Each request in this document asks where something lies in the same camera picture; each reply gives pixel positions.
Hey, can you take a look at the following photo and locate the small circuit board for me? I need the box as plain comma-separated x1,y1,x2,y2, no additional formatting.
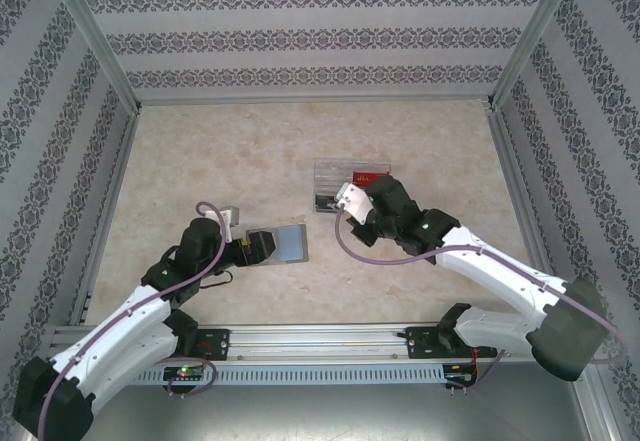
444,363,479,388
163,366,207,382

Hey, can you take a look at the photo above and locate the aluminium frame post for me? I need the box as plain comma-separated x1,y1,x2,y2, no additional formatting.
483,0,589,110
47,0,144,113

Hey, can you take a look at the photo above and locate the grey card holder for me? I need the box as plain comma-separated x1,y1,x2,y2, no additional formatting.
244,223,310,266

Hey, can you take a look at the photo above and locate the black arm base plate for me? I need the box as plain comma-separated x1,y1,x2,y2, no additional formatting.
139,328,232,363
405,325,499,360

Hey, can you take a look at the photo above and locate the purple cable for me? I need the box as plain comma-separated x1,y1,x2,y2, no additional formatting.
334,207,630,394
37,201,227,438

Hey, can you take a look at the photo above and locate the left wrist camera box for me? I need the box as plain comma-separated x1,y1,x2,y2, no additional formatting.
207,204,241,243

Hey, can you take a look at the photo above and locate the grey metal sheet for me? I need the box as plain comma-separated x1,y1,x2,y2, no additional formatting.
19,360,621,441

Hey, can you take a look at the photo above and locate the clear acrylic card box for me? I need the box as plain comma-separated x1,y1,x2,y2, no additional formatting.
313,159,392,216

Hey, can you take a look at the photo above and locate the slotted grey cable duct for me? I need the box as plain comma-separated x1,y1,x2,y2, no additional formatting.
67,364,447,386

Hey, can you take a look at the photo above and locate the aluminium side rail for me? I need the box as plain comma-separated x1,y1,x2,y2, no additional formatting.
487,108,571,322
67,108,144,327

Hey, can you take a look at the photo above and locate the aluminium mounting rail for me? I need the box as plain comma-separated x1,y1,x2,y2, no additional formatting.
47,321,587,363

